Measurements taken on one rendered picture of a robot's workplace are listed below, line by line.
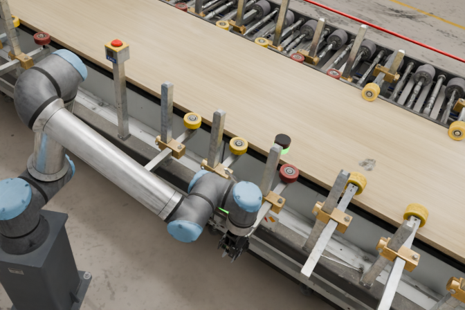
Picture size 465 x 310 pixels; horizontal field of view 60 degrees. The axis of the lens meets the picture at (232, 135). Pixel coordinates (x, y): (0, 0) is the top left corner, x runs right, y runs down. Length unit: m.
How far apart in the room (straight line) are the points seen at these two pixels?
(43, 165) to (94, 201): 1.08
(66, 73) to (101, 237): 1.44
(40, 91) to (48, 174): 0.56
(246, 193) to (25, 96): 0.66
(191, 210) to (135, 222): 1.43
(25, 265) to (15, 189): 0.31
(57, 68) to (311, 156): 1.08
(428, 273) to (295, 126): 0.83
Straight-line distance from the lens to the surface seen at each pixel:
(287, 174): 1.68
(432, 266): 1.88
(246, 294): 2.37
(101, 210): 2.64
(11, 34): 2.35
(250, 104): 1.97
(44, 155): 1.59
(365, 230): 1.84
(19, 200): 1.66
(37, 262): 1.81
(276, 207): 1.62
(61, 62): 1.28
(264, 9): 3.01
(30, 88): 1.21
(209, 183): 1.22
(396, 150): 2.00
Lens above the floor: 2.13
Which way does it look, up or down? 43 degrees down
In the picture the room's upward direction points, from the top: 10 degrees clockwise
